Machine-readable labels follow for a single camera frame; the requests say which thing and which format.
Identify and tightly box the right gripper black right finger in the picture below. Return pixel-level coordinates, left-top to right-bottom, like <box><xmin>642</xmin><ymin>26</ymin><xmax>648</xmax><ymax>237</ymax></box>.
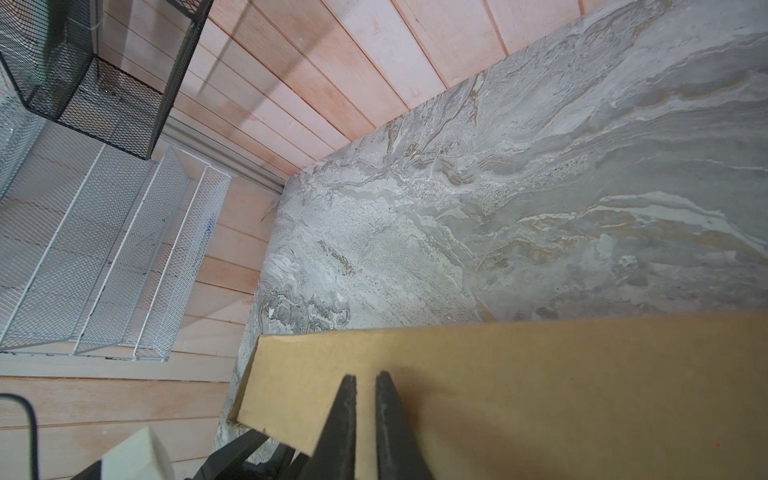
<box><xmin>375</xmin><ymin>371</ymin><xmax>433</xmax><ymax>480</ymax></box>

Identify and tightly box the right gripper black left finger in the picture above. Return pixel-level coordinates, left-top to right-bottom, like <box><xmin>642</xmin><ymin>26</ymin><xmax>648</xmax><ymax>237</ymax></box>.
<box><xmin>299</xmin><ymin>375</ymin><xmax>357</xmax><ymax>480</ymax></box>

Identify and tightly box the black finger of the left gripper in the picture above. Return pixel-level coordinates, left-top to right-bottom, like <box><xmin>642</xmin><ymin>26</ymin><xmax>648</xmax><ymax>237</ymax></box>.
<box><xmin>192</xmin><ymin>429</ymin><xmax>268</xmax><ymax>480</ymax></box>

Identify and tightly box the brown cardboard box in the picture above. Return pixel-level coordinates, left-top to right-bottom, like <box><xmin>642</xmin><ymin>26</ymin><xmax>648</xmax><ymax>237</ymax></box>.
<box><xmin>237</xmin><ymin>312</ymin><xmax>767</xmax><ymax>479</ymax></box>

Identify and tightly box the white wire mesh shelf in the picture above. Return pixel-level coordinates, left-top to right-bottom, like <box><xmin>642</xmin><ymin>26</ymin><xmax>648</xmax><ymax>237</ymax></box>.
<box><xmin>1</xmin><ymin>86</ymin><xmax>231</xmax><ymax>361</ymax></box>

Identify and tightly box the black wire mesh basket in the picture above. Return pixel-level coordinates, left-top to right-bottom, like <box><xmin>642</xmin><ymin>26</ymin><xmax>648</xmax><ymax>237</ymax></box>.
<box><xmin>1</xmin><ymin>1</ymin><xmax>212</xmax><ymax>159</ymax></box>

